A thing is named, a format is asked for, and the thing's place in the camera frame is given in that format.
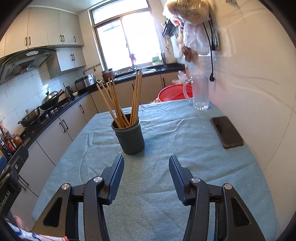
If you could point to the red plastic basket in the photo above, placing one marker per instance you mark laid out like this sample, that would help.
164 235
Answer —
173 93

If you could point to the cluster of sauce bottles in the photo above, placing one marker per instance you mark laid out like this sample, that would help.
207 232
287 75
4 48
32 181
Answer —
9 143

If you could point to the brown cooking pot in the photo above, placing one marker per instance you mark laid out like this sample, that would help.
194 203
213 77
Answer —
108 74

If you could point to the black hanging rack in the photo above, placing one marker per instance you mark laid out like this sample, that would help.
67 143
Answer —
170 29

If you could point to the dark electric kettle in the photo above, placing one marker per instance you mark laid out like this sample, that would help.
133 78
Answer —
69 91

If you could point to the person's left forearm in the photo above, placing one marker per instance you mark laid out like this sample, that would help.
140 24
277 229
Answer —
22 223

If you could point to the wall power strip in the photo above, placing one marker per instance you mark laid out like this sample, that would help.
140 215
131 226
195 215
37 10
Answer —
216 44

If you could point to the sink faucet with pink wrap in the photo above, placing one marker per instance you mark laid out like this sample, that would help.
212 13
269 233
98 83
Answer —
132 56

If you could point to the black wok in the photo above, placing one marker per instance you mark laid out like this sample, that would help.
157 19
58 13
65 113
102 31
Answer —
49 99

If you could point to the black kitchen countertop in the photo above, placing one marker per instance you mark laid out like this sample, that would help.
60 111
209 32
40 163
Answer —
171 67

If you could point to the steel kitchen sink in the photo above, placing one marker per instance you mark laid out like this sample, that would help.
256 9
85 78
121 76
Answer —
148 70

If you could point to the person's printed white clothing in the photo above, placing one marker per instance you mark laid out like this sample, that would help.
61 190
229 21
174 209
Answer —
41 237

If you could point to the silver countertop appliance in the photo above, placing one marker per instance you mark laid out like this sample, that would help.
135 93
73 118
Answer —
85 82

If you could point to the hanging brown dried food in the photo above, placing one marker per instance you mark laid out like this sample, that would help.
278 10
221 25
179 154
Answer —
188 54

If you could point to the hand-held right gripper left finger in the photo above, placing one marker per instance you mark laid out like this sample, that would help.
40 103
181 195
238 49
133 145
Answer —
116 178

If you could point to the clear glass mug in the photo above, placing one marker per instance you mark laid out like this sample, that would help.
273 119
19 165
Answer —
201 92

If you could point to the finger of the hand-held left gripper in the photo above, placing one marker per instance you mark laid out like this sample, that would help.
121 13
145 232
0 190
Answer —
2 165
22 154

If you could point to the steel pot with lid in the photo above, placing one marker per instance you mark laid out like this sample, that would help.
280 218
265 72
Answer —
30 117

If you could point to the bunch of wooden chopsticks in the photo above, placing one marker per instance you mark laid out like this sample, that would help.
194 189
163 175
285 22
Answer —
135 102

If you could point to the gas stove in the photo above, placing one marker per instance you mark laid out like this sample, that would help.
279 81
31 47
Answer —
53 111

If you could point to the green packet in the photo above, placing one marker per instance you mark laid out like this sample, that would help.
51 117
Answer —
156 60

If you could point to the beige wall cabinets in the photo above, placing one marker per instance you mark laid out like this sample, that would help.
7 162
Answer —
53 27

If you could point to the teal table cloth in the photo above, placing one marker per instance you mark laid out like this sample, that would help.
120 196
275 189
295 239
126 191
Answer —
173 129

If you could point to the black smartphone in brown case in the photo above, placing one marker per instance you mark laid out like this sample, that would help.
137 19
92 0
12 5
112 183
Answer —
226 132

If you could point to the range hood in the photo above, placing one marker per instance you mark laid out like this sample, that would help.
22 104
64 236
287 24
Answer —
25 61

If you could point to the white plastic bag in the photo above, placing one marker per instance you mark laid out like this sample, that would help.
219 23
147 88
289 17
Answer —
196 37

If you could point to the dark grey utensil holder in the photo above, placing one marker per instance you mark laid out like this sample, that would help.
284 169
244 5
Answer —
131 141

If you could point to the kitchen window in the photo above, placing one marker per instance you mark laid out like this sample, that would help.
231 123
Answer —
138 39

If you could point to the crumpled clear plastic bag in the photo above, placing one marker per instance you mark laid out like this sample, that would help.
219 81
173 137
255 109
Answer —
181 77

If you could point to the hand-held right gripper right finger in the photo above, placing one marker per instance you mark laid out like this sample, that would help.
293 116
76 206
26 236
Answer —
177 180

